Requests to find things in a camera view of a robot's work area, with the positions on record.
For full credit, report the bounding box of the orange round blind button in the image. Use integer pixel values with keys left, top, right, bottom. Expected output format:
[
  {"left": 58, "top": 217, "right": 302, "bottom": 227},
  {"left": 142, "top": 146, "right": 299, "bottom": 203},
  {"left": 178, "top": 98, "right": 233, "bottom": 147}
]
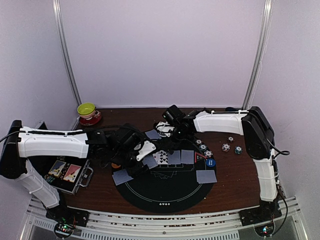
[{"left": 111, "top": 163, "right": 120, "bottom": 169}]

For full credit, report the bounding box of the community card face-down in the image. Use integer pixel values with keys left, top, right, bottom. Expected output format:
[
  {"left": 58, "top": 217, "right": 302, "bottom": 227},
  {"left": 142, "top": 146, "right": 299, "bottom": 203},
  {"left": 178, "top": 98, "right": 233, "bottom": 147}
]
[
  {"left": 180, "top": 149, "right": 194, "bottom": 165},
  {"left": 167, "top": 150, "right": 181, "bottom": 165}
]

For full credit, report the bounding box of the red black triangle marker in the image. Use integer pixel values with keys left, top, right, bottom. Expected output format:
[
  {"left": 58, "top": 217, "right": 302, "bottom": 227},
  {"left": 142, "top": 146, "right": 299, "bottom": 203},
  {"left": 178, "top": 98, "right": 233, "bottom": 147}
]
[{"left": 194, "top": 151, "right": 207, "bottom": 163}]

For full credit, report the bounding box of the blue card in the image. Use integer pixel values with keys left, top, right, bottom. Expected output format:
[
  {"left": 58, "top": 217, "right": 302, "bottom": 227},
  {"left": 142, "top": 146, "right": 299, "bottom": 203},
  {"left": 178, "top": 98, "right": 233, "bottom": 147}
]
[
  {"left": 112, "top": 169, "right": 133, "bottom": 186},
  {"left": 145, "top": 129, "right": 162, "bottom": 140},
  {"left": 196, "top": 170, "right": 217, "bottom": 184}
]

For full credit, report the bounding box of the ten of clubs card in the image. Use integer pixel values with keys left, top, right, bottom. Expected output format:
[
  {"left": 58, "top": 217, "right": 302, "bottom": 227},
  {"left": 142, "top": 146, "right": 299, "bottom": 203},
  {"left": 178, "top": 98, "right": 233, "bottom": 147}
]
[{"left": 152, "top": 150, "right": 168, "bottom": 165}]

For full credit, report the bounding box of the blue playing card deck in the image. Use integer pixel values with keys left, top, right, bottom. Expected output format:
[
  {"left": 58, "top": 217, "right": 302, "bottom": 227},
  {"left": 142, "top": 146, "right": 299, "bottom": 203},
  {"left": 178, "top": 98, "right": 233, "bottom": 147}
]
[{"left": 142, "top": 155, "right": 158, "bottom": 169}]

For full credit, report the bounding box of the blue round blind button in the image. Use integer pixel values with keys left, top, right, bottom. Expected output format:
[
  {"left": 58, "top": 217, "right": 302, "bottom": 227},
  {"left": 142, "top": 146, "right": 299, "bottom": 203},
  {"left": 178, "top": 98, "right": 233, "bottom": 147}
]
[{"left": 205, "top": 158, "right": 216, "bottom": 168}]

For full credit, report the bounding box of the blue white poker chip stack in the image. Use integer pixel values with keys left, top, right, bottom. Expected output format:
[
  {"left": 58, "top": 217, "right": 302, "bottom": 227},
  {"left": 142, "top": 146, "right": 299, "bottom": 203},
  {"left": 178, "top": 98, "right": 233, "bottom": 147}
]
[{"left": 221, "top": 143, "right": 231, "bottom": 152}]

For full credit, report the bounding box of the green poker chip stack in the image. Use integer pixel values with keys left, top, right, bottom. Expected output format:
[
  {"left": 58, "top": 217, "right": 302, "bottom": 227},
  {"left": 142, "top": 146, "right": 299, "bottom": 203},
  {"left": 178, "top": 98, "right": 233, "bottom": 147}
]
[{"left": 234, "top": 146, "right": 243, "bottom": 155}]

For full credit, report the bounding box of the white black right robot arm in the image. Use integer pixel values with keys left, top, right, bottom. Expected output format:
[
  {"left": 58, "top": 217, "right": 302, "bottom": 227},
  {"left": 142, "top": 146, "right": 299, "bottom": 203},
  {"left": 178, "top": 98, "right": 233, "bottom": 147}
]
[{"left": 155, "top": 105, "right": 290, "bottom": 221}]

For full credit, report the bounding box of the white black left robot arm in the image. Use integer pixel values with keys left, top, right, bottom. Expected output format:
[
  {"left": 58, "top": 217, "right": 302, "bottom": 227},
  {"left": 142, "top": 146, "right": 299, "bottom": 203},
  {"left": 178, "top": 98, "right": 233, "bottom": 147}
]
[{"left": 0, "top": 120, "right": 156, "bottom": 222}]

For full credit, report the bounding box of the green bowl on red saucer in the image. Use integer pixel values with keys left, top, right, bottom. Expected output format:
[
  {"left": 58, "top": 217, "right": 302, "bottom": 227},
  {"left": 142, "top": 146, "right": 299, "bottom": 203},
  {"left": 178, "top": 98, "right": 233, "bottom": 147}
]
[{"left": 77, "top": 102, "right": 102, "bottom": 126}]

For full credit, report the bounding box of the red card box in case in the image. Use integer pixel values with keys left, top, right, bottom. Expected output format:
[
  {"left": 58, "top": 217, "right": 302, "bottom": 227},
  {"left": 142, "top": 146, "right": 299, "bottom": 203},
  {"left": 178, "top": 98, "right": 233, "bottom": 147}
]
[{"left": 63, "top": 164, "right": 81, "bottom": 183}]

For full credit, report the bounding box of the round black poker mat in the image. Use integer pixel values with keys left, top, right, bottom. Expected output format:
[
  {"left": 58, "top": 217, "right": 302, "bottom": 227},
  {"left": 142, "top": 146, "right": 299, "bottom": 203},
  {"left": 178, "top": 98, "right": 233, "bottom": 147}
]
[{"left": 112, "top": 136, "right": 217, "bottom": 214}]

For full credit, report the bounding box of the aluminium poker case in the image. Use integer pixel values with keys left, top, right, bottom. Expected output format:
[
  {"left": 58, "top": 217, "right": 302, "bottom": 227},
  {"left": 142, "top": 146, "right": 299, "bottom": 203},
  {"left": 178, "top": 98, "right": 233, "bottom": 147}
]
[{"left": 44, "top": 156, "right": 94, "bottom": 195}]

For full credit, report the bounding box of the blue card box in case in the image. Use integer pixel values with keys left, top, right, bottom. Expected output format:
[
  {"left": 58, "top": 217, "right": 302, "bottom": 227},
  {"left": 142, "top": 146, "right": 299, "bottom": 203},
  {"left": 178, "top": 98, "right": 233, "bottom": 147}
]
[{"left": 48, "top": 160, "right": 66, "bottom": 178}]

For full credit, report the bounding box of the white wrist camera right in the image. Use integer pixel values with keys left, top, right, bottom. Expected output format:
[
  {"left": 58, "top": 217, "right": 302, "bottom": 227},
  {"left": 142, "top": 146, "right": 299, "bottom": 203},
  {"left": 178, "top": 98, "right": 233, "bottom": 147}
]
[{"left": 155, "top": 121, "right": 175, "bottom": 137}]

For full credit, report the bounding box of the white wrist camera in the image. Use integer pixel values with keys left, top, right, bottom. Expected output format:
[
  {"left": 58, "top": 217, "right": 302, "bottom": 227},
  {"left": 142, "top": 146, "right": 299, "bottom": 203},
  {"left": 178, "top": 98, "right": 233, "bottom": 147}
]
[
  {"left": 136, "top": 140, "right": 156, "bottom": 162},
  {"left": 155, "top": 121, "right": 175, "bottom": 137}
]

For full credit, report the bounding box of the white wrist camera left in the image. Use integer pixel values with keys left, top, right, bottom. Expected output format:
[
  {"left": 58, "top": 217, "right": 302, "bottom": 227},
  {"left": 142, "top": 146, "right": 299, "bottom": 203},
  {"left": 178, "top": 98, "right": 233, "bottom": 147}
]
[{"left": 136, "top": 140, "right": 156, "bottom": 162}]

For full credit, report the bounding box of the aluminium front rail frame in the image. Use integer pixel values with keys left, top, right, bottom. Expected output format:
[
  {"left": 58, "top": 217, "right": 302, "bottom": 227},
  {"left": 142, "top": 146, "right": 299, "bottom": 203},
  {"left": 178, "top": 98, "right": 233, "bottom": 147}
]
[{"left": 18, "top": 196, "right": 308, "bottom": 240}]

